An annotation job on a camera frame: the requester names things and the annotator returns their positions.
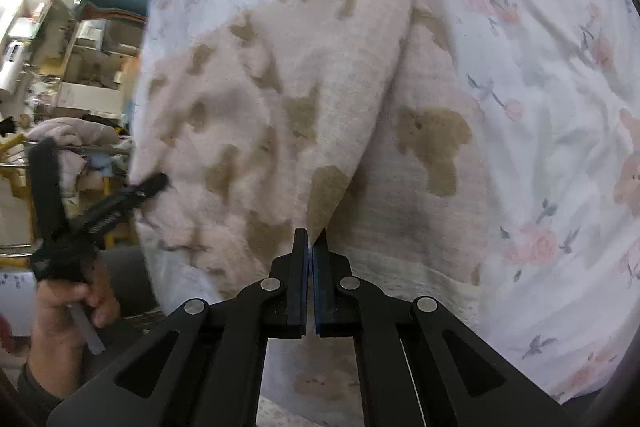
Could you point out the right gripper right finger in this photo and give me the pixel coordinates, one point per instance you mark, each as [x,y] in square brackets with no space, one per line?
[324,306]

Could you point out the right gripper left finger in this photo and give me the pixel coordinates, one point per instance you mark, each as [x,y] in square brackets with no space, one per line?
[297,286]

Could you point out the pink bear print pants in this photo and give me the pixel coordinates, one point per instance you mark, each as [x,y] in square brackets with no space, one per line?
[341,117]

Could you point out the left hand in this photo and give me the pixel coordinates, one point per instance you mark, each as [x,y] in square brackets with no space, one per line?
[55,355]

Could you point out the yellow wooden rack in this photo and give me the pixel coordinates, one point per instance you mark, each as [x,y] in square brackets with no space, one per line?
[91,187]

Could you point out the pink clothes pile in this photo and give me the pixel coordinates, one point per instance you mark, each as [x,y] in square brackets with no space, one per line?
[74,132]

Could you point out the cluttered storage shelf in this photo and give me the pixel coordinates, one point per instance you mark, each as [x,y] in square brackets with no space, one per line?
[56,63]

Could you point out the white floral bed sheet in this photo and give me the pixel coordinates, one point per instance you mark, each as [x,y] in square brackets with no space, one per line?
[555,86]

